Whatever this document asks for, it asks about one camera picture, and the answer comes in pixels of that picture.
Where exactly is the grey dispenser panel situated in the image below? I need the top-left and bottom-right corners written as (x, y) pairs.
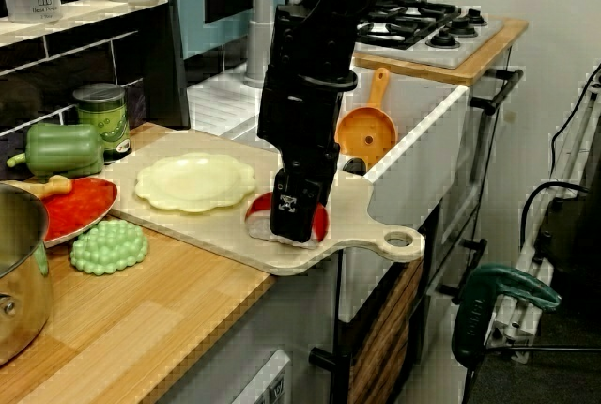
top-left (241, 350), bottom-right (293, 404)

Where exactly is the green toy bell pepper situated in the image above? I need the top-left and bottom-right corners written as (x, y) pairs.
top-left (6, 123), bottom-right (106, 178)

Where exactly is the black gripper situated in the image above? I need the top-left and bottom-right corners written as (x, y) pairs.
top-left (255, 72), bottom-right (348, 246)

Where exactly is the white toy sink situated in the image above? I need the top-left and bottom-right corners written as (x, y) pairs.
top-left (187, 54), bottom-right (470, 325)

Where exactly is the light wooden cutting board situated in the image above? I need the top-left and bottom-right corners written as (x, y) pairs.
top-left (100, 133), bottom-right (426, 278)

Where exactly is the light tiled shelf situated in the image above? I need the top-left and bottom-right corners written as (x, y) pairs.
top-left (0, 0), bottom-right (170, 48)

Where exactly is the black cabinet handle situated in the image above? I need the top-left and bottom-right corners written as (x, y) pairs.
top-left (308, 346), bottom-right (351, 404)

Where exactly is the steel cooking pot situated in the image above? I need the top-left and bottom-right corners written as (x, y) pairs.
top-left (0, 181), bottom-right (54, 367)

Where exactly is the black oven bar handle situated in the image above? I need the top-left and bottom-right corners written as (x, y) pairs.
top-left (469, 68), bottom-right (525, 117)

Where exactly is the thin black floor cable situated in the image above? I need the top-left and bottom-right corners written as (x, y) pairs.
top-left (462, 343), bottom-right (601, 404)

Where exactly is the black drawer handle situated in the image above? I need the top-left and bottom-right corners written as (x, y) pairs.
top-left (439, 238), bottom-right (488, 304)

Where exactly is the toy chicken drumstick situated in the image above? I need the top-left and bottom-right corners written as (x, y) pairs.
top-left (2, 174), bottom-right (74, 201)

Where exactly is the white metal frame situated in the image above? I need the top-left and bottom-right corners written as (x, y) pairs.
top-left (487, 63), bottom-right (601, 363)

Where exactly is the dark box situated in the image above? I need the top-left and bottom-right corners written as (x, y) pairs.
top-left (534, 194), bottom-right (601, 297)

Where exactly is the cream flower-shaped plate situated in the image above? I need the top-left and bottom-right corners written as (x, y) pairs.
top-left (134, 152), bottom-right (258, 213)

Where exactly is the red white tomato can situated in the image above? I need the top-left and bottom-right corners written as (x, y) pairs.
top-left (341, 155), bottom-right (368, 176)

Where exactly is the wooden stove countertop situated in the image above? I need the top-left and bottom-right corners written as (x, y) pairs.
top-left (351, 16), bottom-right (530, 86)

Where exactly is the grey black toy stove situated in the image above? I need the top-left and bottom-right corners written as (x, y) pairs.
top-left (354, 0), bottom-right (504, 70)

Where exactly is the orange toy pan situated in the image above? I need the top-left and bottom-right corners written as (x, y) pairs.
top-left (335, 67), bottom-right (399, 169)

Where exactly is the grey toy faucet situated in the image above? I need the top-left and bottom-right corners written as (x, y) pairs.
top-left (243, 0), bottom-right (301, 88)

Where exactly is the green pea can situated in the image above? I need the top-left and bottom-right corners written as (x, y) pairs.
top-left (72, 83), bottom-right (131, 165)

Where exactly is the thick black cable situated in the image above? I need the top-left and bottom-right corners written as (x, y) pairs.
top-left (519, 180), bottom-right (588, 255)

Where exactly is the red white sushi toy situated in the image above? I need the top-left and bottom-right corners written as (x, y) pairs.
top-left (244, 191), bottom-right (330, 248)

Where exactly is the green toy grape bunch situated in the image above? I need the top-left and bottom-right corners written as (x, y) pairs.
top-left (69, 219), bottom-right (150, 277)

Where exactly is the striped wooden cabinet door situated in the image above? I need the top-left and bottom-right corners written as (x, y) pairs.
top-left (349, 257), bottom-right (424, 404)

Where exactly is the teal plastic box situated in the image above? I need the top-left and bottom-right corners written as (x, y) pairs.
top-left (173, 0), bottom-right (264, 60)

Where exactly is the dark vertical post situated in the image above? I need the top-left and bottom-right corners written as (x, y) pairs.
top-left (159, 0), bottom-right (192, 131)

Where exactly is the red plate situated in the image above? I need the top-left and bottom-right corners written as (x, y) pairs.
top-left (39, 177), bottom-right (121, 252)

